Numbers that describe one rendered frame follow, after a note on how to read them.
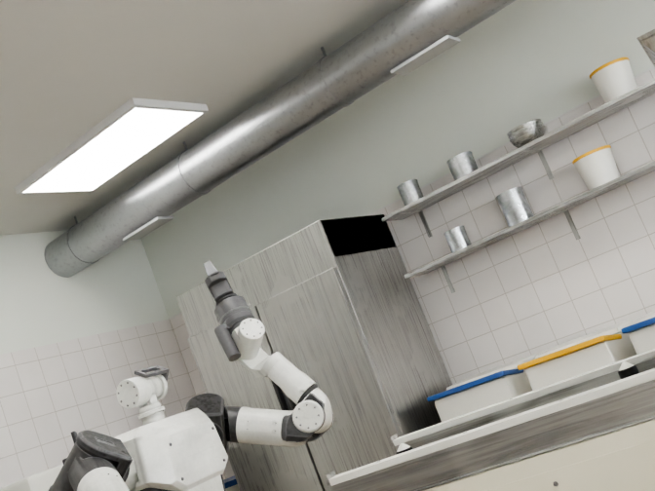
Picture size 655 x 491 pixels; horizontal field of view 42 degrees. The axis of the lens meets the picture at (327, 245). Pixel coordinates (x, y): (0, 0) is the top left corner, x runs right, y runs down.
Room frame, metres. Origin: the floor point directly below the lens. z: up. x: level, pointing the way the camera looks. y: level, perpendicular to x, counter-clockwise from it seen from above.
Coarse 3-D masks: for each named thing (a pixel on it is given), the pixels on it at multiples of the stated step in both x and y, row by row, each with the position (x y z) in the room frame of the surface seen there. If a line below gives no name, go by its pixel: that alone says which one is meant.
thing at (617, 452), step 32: (576, 448) 1.30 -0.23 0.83; (608, 448) 1.29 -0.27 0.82; (640, 448) 1.27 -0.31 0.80; (448, 480) 1.39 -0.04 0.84; (480, 480) 1.37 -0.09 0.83; (512, 480) 1.35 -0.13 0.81; (544, 480) 1.33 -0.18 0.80; (576, 480) 1.31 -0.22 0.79; (608, 480) 1.29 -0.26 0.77; (640, 480) 1.27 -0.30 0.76
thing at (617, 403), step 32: (608, 384) 1.30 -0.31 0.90; (640, 384) 1.26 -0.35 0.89; (512, 416) 1.37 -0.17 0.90; (544, 416) 1.32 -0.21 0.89; (576, 416) 1.31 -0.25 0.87; (608, 416) 1.29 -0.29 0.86; (640, 416) 1.27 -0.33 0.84; (416, 448) 1.44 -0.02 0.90; (448, 448) 1.40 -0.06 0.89; (480, 448) 1.37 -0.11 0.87; (512, 448) 1.35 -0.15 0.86; (544, 448) 1.33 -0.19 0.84; (352, 480) 1.48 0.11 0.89; (384, 480) 1.45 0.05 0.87; (416, 480) 1.43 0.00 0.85
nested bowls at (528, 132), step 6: (534, 120) 5.11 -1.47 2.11; (540, 120) 5.16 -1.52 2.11; (522, 126) 5.10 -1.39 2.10; (528, 126) 5.10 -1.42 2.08; (534, 126) 5.11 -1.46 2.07; (540, 126) 5.12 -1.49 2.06; (510, 132) 5.17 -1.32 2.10; (516, 132) 5.13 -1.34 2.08; (522, 132) 5.11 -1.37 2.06; (528, 132) 5.10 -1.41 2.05; (534, 132) 5.10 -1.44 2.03; (540, 132) 5.13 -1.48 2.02; (510, 138) 5.21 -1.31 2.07; (516, 138) 5.15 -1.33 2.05; (522, 138) 5.12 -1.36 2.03; (528, 138) 5.12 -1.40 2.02; (534, 138) 5.12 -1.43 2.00; (516, 144) 5.19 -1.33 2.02; (522, 144) 5.16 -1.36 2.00
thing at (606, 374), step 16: (608, 368) 1.56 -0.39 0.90; (640, 368) 1.54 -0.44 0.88; (560, 384) 1.60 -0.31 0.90; (576, 384) 1.59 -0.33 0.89; (592, 384) 1.58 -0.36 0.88; (512, 400) 1.64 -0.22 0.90; (528, 400) 1.63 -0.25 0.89; (544, 400) 1.62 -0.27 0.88; (464, 416) 1.69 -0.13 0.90; (480, 416) 1.67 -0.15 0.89; (496, 416) 1.66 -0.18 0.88; (416, 432) 1.74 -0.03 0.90; (432, 432) 1.72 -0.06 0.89; (448, 432) 1.70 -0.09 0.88
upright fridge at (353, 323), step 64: (256, 256) 5.59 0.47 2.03; (320, 256) 5.33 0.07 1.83; (384, 256) 5.78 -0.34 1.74; (192, 320) 6.00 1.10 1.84; (320, 320) 5.37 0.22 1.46; (384, 320) 5.52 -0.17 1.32; (256, 384) 5.74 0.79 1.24; (320, 384) 5.47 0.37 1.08; (384, 384) 5.29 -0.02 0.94; (448, 384) 5.92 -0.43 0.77; (256, 448) 5.85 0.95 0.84; (320, 448) 5.57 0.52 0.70; (384, 448) 5.31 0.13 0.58
